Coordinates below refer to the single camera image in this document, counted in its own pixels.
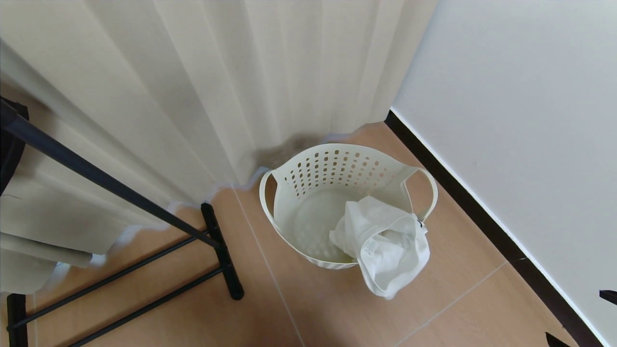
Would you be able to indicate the white garment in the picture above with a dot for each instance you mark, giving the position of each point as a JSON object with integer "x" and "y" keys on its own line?
{"x": 385, "y": 250}

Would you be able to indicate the black clothes rack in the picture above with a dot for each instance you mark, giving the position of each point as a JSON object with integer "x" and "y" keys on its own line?
{"x": 96, "y": 176}

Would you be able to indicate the white laundry basket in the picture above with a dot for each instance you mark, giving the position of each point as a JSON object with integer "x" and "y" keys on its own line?
{"x": 337, "y": 168}

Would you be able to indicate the white curtain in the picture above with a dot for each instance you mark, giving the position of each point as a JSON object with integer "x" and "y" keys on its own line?
{"x": 217, "y": 72}

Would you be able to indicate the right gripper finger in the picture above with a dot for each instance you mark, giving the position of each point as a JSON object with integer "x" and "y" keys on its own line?
{"x": 610, "y": 296}
{"x": 556, "y": 341}

